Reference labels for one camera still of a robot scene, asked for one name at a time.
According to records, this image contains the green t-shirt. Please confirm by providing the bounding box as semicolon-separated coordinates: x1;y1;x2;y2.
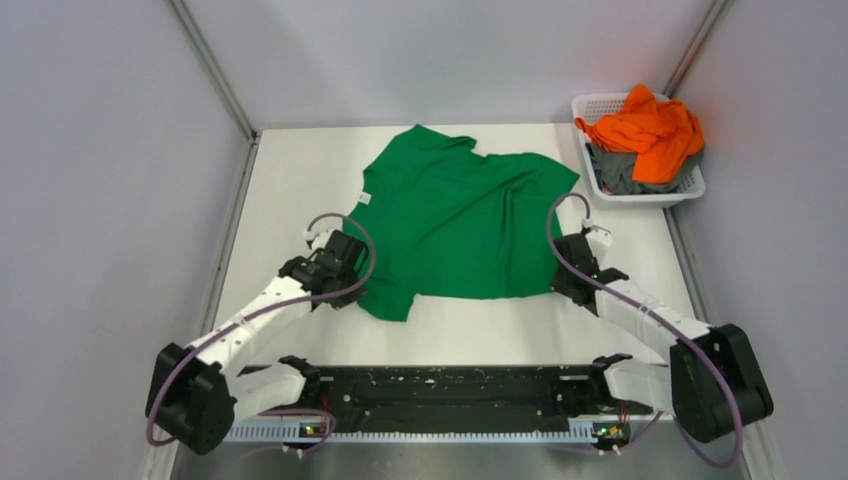
345;125;580;322

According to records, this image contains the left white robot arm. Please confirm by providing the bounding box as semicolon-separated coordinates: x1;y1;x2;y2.
145;229;376;455

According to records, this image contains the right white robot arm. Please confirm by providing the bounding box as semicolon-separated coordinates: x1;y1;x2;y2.
548;229;774;443

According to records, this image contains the grey t-shirt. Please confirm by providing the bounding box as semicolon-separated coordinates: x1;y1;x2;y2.
584;143;704;195

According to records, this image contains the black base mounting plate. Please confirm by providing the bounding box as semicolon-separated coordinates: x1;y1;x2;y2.
295;365;652;434

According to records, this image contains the orange t-shirt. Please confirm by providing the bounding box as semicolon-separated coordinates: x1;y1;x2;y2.
575;84;705;184

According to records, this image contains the white plastic laundry basket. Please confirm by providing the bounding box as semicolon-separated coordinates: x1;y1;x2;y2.
570;91;707;209

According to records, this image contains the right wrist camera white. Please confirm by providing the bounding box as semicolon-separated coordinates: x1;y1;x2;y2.
582;225;613;259

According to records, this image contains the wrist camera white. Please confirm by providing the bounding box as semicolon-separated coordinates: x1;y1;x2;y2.
303;227;337;251
582;225;613;259

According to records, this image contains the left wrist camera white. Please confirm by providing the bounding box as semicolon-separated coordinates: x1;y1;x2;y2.
303;227;337;251

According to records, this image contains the white slotted cable duct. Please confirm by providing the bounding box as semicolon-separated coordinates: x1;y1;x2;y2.
224;417;632;446

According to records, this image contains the left aluminium frame post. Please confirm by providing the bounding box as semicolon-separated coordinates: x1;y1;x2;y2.
165;0;258;144

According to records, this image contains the aluminium frame post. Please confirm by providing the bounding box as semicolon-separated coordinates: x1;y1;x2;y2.
165;0;258;144
662;0;735;98

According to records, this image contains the right aluminium frame post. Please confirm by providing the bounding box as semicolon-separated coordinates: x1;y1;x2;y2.
662;0;735;98

